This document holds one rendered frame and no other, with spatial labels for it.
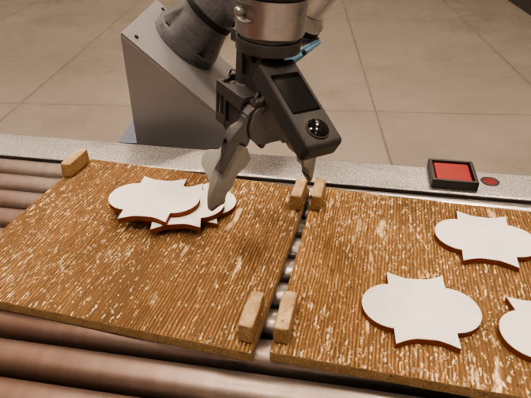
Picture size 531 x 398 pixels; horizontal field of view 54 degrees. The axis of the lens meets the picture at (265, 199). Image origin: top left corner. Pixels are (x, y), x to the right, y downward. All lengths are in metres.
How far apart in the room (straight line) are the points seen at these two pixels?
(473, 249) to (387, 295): 0.16
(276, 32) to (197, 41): 0.59
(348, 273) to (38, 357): 0.38
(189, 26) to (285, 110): 0.62
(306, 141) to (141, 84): 0.60
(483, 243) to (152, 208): 0.46
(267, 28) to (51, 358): 0.43
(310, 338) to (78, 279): 0.30
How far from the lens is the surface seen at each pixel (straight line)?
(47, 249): 0.77
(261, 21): 0.54
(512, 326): 0.66
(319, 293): 0.65
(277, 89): 0.54
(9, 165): 1.06
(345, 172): 0.94
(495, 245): 0.77
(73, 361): 0.64
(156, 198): 0.78
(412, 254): 0.73
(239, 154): 0.59
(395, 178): 0.94
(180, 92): 1.05
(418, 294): 0.66
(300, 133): 0.52
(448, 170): 0.96
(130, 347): 0.64
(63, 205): 0.86
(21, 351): 0.67
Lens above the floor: 1.38
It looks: 33 degrees down
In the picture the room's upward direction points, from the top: straight up
